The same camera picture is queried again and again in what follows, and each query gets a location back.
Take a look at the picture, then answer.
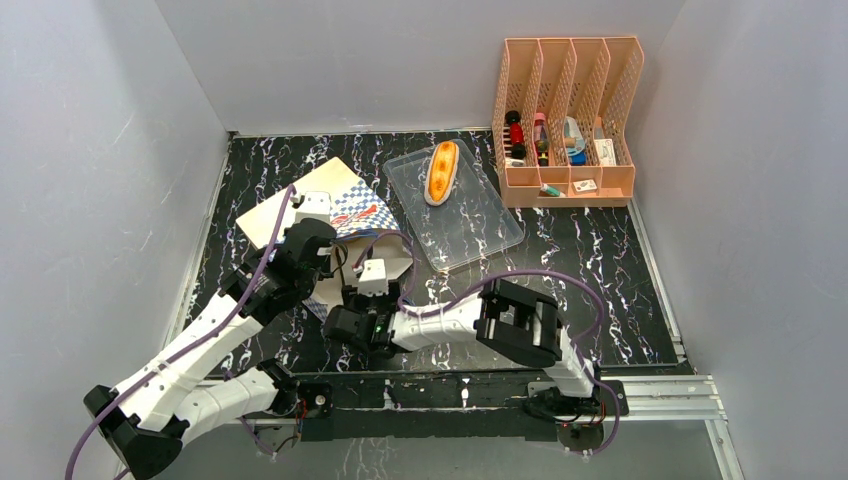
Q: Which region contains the checkered paper bread bag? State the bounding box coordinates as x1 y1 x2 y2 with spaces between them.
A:
236 157 413 323

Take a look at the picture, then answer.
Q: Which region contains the clear plastic tray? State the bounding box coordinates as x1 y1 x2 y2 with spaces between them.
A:
382 139 525 272

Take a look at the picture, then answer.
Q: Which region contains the yellow fake bread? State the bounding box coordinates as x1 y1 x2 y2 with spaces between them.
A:
424 141 460 207

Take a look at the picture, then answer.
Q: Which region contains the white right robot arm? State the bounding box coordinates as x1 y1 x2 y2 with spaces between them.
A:
323 279 603 418

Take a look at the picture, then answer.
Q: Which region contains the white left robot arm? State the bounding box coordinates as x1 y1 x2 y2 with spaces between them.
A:
84 218 336 479

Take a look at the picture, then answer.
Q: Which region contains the green tipped tube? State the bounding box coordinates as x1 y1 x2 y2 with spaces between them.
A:
539 183 567 198

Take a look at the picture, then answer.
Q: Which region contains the red pink bottle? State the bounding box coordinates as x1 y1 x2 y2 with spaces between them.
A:
533 112 550 167

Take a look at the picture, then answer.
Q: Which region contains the red black dumbbell toy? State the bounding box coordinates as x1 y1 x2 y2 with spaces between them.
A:
505 110 527 160

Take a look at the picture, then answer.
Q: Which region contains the small white card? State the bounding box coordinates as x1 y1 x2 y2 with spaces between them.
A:
572 179 598 195

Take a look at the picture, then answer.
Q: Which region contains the peach desk file organizer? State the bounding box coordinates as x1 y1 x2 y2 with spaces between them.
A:
492 36 645 208

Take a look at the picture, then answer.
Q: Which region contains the blue tape roll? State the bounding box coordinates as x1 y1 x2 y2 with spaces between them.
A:
563 116 587 166

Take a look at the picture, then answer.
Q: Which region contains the white small box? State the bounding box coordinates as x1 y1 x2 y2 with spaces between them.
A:
593 116 617 167

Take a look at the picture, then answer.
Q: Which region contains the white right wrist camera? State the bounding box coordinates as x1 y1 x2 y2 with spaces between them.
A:
353 259 389 297

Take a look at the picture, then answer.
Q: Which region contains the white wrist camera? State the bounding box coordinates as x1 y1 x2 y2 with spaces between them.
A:
287 191 333 225
353 259 389 297

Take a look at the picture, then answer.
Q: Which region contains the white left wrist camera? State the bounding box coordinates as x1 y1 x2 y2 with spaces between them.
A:
287 191 333 225

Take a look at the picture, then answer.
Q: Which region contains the aluminium front rail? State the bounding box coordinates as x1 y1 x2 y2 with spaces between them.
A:
127 374 729 427

